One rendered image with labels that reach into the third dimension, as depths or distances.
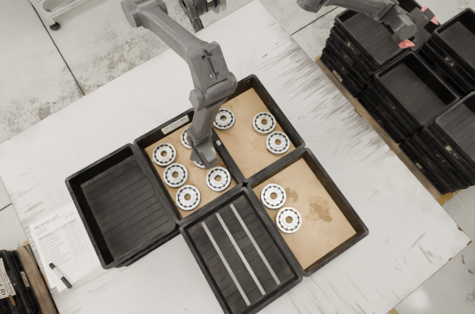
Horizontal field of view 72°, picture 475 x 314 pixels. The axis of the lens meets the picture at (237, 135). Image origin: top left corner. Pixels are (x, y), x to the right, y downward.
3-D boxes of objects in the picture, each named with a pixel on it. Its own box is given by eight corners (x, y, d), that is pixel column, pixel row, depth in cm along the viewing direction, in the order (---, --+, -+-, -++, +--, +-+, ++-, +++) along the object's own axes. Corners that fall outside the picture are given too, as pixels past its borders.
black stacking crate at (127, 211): (78, 184, 141) (63, 179, 130) (139, 150, 146) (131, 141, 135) (116, 269, 129) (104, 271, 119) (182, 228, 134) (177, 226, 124)
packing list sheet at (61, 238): (25, 228, 146) (24, 228, 146) (72, 199, 150) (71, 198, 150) (54, 295, 137) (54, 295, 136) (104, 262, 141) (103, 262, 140)
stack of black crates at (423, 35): (360, 32, 244) (371, 10, 222) (390, 13, 249) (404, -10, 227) (398, 71, 232) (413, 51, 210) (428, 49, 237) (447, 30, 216)
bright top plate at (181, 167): (159, 171, 138) (159, 171, 137) (180, 158, 139) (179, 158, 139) (170, 192, 135) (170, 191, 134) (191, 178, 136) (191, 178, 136)
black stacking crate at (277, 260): (183, 228, 134) (178, 226, 123) (244, 190, 139) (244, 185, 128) (234, 322, 123) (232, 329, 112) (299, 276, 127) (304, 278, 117)
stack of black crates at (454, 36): (398, 71, 232) (432, 30, 190) (428, 50, 237) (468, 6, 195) (440, 113, 221) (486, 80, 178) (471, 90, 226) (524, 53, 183)
